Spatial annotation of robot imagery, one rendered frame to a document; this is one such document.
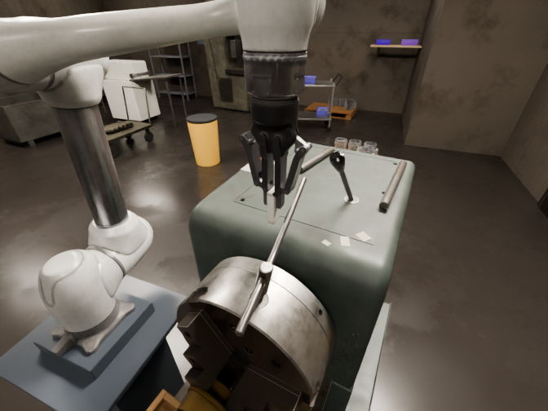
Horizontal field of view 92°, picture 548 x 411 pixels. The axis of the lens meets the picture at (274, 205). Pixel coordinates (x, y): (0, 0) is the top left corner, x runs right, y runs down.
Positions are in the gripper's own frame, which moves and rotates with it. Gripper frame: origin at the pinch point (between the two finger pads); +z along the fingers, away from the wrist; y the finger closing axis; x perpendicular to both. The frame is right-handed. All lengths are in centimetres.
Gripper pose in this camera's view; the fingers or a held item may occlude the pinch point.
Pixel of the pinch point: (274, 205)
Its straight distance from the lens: 51.7
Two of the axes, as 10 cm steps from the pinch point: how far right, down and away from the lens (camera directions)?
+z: 0.0, 8.3, 5.6
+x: 4.8, -4.9, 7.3
